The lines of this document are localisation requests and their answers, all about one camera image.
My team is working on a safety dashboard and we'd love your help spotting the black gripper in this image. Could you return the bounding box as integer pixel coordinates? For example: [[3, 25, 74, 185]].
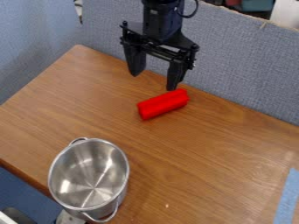
[[120, 21, 200, 91]]

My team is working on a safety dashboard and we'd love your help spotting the red rectangular block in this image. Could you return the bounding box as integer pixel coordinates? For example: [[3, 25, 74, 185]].
[[136, 89, 190, 120]]

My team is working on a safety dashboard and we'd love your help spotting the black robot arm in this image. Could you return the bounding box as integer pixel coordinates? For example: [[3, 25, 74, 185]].
[[120, 0, 200, 91]]

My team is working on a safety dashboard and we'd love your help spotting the metal pot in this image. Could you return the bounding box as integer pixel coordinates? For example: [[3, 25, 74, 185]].
[[48, 137, 130, 224]]

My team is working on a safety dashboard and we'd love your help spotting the grey fabric partition panel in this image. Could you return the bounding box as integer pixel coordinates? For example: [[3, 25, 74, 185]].
[[82, 0, 299, 126]]

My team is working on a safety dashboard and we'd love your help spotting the blue tape strip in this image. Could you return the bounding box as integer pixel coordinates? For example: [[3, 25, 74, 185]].
[[274, 168, 299, 224]]

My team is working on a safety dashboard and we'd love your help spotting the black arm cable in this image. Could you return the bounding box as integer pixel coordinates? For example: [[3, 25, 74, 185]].
[[175, 0, 200, 19]]

